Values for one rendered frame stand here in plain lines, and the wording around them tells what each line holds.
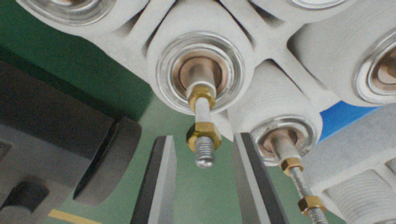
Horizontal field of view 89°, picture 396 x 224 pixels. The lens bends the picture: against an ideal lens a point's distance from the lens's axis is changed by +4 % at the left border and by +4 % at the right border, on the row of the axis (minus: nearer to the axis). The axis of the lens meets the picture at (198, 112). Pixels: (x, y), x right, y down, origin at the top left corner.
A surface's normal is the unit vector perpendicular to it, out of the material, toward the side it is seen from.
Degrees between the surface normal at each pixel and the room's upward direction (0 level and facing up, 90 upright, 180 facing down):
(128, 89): 0
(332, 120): 88
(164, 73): 4
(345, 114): 88
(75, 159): 45
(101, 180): 31
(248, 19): 0
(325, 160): 90
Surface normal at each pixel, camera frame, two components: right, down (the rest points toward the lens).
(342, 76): -0.64, 0.59
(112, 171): 0.47, 0.03
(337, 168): -0.76, -0.51
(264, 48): 0.01, 0.59
